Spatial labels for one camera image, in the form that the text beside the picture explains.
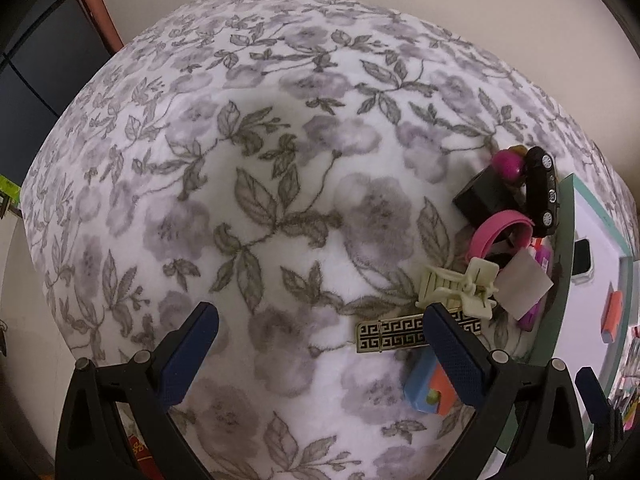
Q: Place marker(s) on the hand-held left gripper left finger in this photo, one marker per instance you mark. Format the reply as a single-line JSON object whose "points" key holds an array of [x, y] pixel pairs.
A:
{"points": [[187, 360]]}

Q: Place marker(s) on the dark cabinet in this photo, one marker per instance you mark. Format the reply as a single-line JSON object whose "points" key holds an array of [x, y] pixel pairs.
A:
{"points": [[35, 60]]}

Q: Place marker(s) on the cream claw hair clip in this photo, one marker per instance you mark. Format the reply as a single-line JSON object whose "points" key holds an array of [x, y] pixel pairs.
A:
{"points": [[450, 285]]}

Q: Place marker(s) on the blue and orange toy block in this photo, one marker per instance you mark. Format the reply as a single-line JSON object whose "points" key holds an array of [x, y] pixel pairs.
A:
{"points": [[420, 385]]}

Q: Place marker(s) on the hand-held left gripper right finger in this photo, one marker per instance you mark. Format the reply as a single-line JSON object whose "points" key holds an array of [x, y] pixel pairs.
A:
{"points": [[452, 355]]}

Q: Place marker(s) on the red printed package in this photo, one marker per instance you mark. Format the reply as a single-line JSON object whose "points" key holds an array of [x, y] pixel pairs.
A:
{"points": [[139, 449]]}

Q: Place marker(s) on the gold black patterned hair clip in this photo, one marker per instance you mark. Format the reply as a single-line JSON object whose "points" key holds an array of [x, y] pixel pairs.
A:
{"points": [[390, 335]]}

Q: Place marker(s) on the floral printed blanket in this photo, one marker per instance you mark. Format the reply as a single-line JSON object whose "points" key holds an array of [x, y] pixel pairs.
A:
{"points": [[300, 110]]}

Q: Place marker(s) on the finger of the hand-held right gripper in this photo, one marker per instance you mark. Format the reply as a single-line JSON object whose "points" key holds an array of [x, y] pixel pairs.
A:
{"points": [[592, 397]]}

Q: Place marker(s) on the orange-red board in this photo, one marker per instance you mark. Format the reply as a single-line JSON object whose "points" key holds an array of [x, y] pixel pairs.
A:
{"points": [[102, 15]]}

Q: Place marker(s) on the green object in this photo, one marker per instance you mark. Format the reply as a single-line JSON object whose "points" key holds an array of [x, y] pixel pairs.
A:
{"points": [[9, 192]]}

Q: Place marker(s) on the black toy car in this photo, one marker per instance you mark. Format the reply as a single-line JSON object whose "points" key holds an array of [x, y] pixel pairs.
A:
{"points": [[542, 185]]}

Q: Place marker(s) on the black rounded item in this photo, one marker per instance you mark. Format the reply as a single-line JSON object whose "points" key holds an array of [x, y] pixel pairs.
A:
{"points": [[582, 260]]}

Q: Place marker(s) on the orange eraser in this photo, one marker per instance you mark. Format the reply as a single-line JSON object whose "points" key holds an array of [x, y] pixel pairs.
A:
{"points": [[612, 315]]}

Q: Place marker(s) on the teal box with white inside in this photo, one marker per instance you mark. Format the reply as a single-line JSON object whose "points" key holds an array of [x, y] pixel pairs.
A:
{"points": [[595, 240]]}

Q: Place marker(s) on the black charger block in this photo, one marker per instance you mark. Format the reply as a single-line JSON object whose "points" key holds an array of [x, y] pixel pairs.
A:
{"points": [[480, 197]]}

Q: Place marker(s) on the pink band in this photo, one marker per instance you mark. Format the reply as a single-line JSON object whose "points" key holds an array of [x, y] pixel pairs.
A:
{"points": [[492, 227]]}

